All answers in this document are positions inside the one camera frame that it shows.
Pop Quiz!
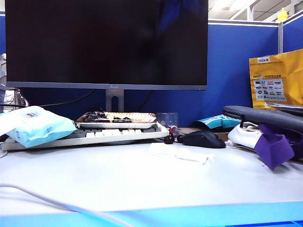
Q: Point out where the white wet wipe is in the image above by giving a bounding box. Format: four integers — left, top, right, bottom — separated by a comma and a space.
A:
149, 142, 215, 166

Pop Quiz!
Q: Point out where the light blue wet wipes pack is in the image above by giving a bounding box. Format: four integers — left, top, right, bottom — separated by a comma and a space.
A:
0, 105, 78, 148

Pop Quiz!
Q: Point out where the clear plastic cup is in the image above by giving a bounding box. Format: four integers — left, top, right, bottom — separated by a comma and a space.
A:
155, 113, 178, 130

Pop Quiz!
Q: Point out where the white tray of cherries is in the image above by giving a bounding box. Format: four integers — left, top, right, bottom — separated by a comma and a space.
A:
75, 111, 158, 130

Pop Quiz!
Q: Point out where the silver monitor stand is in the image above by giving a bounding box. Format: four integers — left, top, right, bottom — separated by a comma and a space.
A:
105, 89, 125, 112

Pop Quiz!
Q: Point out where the black computer mouse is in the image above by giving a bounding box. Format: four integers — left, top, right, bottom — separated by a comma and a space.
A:
182, 130, 227, 149

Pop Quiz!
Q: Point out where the white mechanical keyboard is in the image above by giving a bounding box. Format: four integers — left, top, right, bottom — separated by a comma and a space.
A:
1, 122, 169, 151

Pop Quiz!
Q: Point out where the light blue snack packet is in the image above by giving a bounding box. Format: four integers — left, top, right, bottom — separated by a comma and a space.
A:
193, 114, 242, 130

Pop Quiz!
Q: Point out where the blue cubicle partition panel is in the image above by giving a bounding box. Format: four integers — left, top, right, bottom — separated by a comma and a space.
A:
279, 16, 303, 54
0, 11, 280, 128

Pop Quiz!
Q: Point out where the white cloth bag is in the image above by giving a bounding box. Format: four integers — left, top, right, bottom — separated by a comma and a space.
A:
227, 122, 266, 149

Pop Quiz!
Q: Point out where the black computer monitor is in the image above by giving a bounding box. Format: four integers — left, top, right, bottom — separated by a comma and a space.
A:
4, 0, 208, 91

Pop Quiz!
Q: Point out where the grey laptop sleeve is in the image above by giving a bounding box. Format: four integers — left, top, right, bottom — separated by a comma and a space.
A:
222, 105, 303, 133

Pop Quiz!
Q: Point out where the purple cloth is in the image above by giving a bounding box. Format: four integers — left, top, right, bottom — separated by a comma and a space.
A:
253, 124, 295, 171

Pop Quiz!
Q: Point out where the yellow paper bag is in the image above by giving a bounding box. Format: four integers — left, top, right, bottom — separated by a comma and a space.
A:
249, 49, 303, 111

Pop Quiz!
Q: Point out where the purple fabric bag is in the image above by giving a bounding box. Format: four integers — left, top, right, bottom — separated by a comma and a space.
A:
282, 132, 303, 163

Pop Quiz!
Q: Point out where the yellow rubber duck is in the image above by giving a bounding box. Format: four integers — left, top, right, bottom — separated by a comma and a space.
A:
275, 7, 291, 23

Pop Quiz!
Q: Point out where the black monitor cable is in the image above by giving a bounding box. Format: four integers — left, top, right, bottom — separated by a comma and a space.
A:
136, 90, 154, 112
0, 103, 29, 109
37, 89, 97, 107

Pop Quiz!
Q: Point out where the thick white cable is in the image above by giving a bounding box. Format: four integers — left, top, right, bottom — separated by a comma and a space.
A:
0, 183, 138, 227

